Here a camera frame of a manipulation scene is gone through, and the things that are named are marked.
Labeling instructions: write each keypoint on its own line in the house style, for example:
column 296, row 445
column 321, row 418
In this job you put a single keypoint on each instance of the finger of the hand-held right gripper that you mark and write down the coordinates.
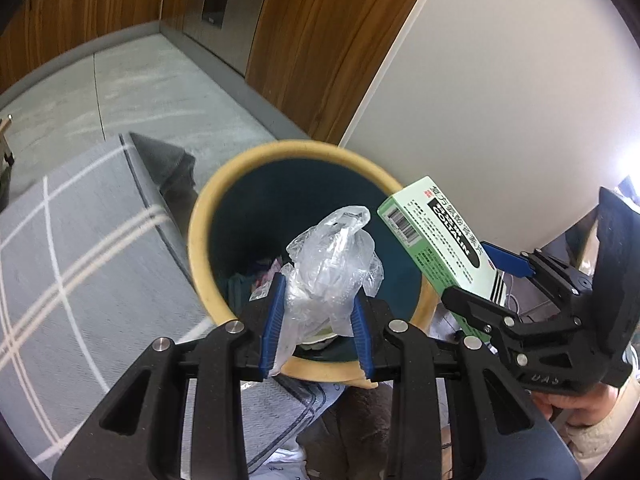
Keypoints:
column 470, row 305
column 505, row 257

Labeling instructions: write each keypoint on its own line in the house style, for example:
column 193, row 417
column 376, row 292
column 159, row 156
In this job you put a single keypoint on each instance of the teal bin with yellow rim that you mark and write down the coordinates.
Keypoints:
column 200, row 240

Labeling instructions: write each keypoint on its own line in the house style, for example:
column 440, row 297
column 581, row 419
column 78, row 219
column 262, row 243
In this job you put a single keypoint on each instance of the grey checked mat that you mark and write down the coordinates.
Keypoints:
column 100, row 270

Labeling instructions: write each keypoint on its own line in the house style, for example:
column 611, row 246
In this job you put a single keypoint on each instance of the white cloth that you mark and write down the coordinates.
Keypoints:
column 285, row 460

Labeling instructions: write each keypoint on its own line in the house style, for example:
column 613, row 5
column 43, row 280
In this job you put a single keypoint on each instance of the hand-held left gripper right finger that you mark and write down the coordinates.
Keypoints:
column 361, row 335

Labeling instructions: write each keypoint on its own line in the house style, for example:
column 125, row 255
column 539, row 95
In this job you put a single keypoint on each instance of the person's right hand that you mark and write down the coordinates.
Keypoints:
column 580, row 402

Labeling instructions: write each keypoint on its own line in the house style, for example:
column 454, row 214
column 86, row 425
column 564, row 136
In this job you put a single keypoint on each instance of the green cardboard box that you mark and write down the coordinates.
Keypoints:
column 440, row 240

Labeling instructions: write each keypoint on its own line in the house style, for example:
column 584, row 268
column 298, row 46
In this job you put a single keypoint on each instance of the brown cloth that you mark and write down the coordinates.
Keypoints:
column 360, row 430

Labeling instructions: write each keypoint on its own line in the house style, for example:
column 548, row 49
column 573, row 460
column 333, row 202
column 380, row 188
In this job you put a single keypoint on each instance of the clear plastic bag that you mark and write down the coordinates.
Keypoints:
column 330, row 270

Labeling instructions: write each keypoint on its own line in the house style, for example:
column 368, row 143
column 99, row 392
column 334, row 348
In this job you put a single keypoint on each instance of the wooden stick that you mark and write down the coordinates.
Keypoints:
column 6, row 140

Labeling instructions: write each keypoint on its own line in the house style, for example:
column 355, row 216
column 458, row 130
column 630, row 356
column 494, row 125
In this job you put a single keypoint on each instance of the stainless steel oven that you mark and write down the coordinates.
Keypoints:
column 220, row 15

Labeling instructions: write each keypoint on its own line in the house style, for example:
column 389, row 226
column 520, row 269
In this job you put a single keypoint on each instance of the wooden kitchen cabinet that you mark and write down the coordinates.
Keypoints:
column 75, row 5
column 330, row 45

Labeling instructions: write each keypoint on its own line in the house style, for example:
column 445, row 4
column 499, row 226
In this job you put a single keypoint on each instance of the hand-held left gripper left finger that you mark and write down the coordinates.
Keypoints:
column 272, row 330

